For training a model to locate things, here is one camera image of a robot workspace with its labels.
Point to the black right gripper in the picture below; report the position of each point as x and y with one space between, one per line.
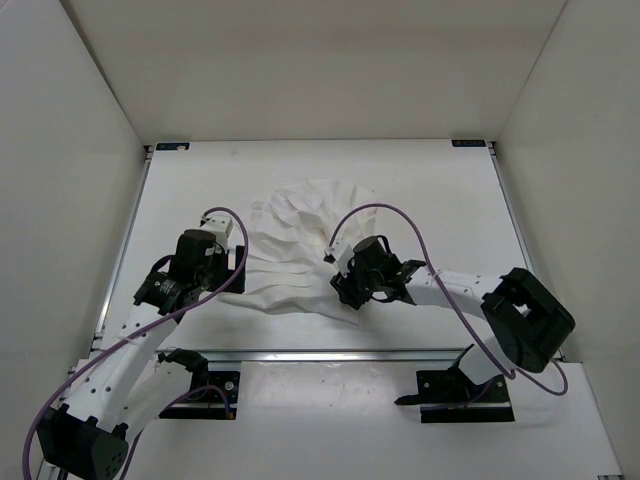
345 288

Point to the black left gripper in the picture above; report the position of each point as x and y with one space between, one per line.
217 282

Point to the white pleated skirt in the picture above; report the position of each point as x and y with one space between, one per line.
288 234

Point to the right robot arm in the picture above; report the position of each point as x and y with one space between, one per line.
516 324

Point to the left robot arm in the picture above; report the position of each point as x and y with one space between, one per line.
116 394

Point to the right blue corner label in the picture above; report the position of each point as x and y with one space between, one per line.
468 143

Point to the blue corner label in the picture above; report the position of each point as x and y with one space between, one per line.
468 143
172 146

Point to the left blue corner label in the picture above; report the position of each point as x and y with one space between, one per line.
172 146

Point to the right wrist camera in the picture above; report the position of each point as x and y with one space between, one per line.
339 255

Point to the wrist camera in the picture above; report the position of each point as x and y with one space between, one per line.
221 226
339 255

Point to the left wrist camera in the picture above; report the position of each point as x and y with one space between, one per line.
221 226

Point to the aluminium table front rail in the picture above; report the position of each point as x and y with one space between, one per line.
331 356

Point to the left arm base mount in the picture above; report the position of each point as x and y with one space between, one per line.
212 393

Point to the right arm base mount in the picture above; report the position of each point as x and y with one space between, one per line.
449 397

